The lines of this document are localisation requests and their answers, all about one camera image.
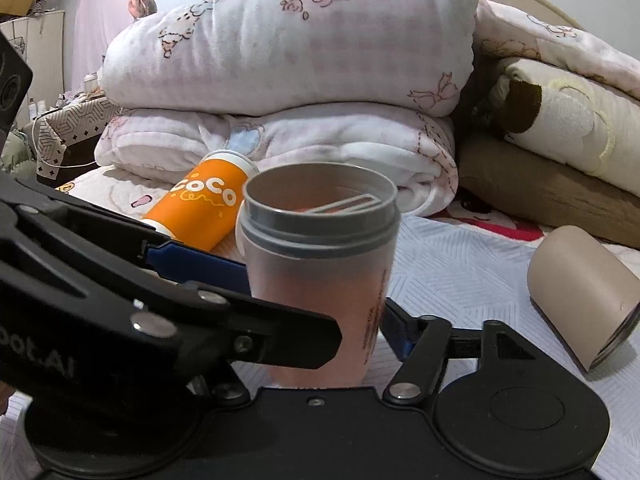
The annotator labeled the cream brown folded blanket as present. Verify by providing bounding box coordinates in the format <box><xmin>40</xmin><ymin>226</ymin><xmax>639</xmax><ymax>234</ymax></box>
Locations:
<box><xmin>472</xmin><ymin>0</ymin><xmax>640</xmax><ymax>198</ymax></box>

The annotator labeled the orange coco paper cup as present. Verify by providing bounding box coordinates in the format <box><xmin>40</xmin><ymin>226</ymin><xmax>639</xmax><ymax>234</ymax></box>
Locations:
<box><xmin>143</xmin><ymin>150</ymin><xmax>258</xmax><ymax>252</ymax></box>

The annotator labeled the translucent pink cup grey rim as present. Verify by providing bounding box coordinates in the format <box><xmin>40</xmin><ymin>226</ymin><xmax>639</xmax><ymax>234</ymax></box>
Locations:
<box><xmin>236</xmin><ymin>162</ymin><xmax>400</xmax><ymax>388</ymax></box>

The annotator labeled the pink curtain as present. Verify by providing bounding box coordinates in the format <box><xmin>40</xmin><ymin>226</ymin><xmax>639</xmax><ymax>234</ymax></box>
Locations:
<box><xmin>69</xmin><ymin>0</ymin><xmax>194</xmax><ymax>94</ymax></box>

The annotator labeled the pink floral folded quilt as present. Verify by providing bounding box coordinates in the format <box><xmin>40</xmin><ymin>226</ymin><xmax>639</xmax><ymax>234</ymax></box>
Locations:
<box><xmin>94</xmin><ymin>0</ymin><xmax>478</xmax><ymax>217</ymax></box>

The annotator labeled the patterned brown white box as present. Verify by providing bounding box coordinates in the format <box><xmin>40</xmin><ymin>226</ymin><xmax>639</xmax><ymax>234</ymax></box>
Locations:
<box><xmin>22</xmin><ymin>96</ymin><xmax>122</xmax><ymax>188</ymax></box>

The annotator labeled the brown pillow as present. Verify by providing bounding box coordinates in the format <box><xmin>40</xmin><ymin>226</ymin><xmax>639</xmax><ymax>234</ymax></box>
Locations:
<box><xmin>458</xmin><ymin>136</ymin><xmax>639</xmax><ymax>248</ymax></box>

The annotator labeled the white cabinet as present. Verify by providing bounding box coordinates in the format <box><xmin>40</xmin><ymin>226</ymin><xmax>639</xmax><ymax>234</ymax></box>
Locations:
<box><xmin>1</xmin><ymin>10</ymin><xmax>65</xmax><ymax>128</ymax></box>

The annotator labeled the beige tumbler lying down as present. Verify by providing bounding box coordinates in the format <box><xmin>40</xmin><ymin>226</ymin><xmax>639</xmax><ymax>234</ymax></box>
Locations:
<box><xmin>527</xmin><ymin>226</ymin><xmax>639</xmax><ymax>372</ymax></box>

